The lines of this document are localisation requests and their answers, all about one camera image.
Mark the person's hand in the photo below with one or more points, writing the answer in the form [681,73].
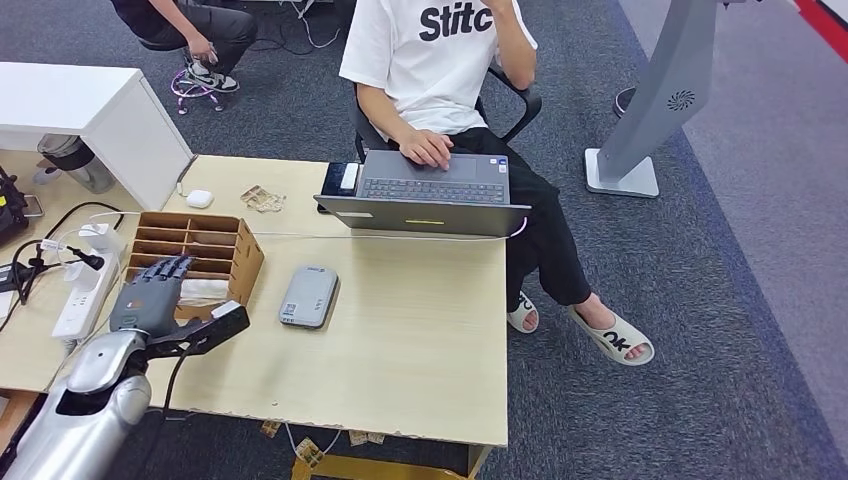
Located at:
[202,49]

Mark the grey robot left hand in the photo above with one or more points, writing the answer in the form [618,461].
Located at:
[149,301]

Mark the person's right hand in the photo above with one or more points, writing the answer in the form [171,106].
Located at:
[427,149]

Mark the person's left hand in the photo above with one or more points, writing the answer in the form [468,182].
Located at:
[500,4]

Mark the person's right forearm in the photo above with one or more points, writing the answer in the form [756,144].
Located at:
[384,112]

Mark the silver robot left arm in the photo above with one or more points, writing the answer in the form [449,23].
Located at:
[86,411]

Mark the person's left forearm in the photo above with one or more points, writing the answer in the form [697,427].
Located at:
[520,53]

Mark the person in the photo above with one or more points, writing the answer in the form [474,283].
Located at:
[430,79]
[218,30]

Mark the white key card sleeve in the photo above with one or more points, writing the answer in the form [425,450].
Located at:
[205,291]

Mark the grey card reader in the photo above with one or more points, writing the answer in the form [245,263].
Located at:
[308,297]

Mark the black and white sneaker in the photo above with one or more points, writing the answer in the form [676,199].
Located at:
[213,79]

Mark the black office chair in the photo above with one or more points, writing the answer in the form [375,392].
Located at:
[363,136]

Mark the grey laptop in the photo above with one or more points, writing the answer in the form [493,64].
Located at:
[430,215]

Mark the white power strip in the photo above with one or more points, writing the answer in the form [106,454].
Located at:
[79,311]

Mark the white plug adapter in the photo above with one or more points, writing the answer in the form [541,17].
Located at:
[83,277]

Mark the white charger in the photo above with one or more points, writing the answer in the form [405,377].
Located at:
[102,240]

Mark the white rectangular pack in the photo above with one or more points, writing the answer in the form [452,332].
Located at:
[349,176]

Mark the black phone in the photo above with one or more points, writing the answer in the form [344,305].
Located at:
[329,180]

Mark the wooden compartment organizer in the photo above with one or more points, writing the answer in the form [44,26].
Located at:
[246,262]

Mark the white cabinet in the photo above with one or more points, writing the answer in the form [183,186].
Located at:
[99,116]

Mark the black round object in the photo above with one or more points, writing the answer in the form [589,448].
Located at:
[623,102]

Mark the black device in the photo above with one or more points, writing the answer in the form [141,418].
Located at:
[10,208]

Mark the white slipper with black print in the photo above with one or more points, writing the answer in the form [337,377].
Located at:
[523,313]
[613,341]

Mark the grey pedestal stand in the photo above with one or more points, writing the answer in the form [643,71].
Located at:
[662,86]

